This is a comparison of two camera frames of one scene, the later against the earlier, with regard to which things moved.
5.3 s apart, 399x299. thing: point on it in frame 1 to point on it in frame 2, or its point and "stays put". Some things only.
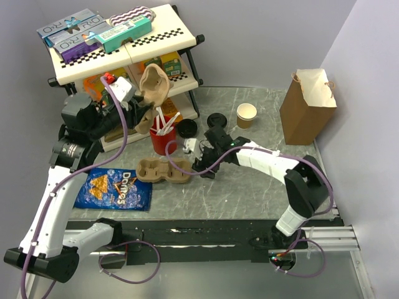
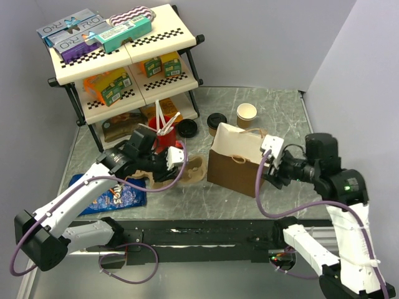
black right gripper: [201, 165] to [272, 175]
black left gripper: [133, 111] to [165, 174]
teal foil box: [114, 37] stays put
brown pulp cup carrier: [154, 84] to [196, 170]
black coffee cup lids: [186, 128] stays put
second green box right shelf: [171, 61] stays put
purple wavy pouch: [138, 12] stays put
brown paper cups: [245, 113] stays put
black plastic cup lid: [216, 119] stays put
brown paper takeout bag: [308, 108] to [233, 160]
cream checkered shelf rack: [152, 78] stays put
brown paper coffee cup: [217, 119] stays put
